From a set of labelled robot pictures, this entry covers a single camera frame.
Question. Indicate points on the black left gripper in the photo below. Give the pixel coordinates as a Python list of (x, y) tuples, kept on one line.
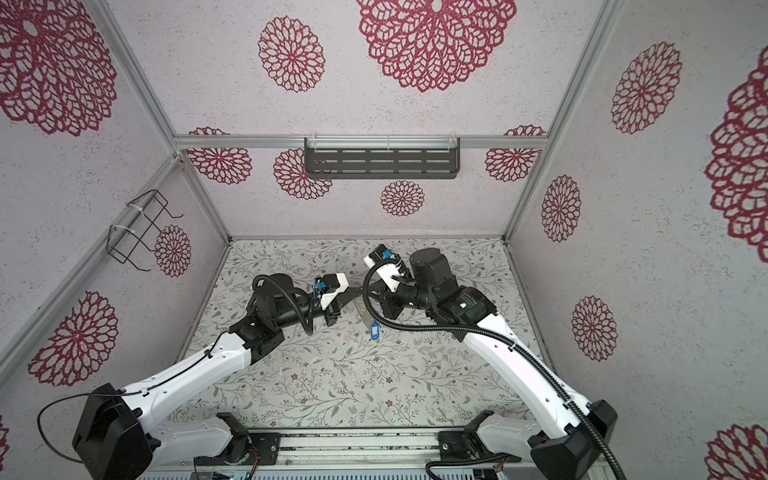
[(334, 310)]

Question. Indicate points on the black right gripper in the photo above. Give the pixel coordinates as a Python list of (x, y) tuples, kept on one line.
[(388, 299)]

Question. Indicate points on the blue key tag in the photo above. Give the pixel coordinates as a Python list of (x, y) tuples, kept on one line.
[(375, 331)]

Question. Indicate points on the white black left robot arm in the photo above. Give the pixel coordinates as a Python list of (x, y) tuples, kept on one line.
[(122, 432)]

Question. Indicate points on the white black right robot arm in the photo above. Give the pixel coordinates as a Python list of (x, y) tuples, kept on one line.
[(568, 433)]

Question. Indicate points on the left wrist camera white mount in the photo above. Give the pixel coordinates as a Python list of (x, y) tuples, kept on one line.
[(328, 287)]

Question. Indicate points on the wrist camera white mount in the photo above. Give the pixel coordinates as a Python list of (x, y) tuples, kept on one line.
[(328, 287), (388, 265)]

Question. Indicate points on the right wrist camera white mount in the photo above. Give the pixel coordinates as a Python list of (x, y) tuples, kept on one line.
[(388, 265)]

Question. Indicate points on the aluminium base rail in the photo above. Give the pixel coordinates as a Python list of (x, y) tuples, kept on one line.
[(350, 453)]

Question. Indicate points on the dark grey wall shelf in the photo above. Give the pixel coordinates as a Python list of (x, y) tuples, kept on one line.
[(387, 159)]

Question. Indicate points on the black wire wall rack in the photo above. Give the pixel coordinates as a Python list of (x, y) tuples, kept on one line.
[(124, 239)]

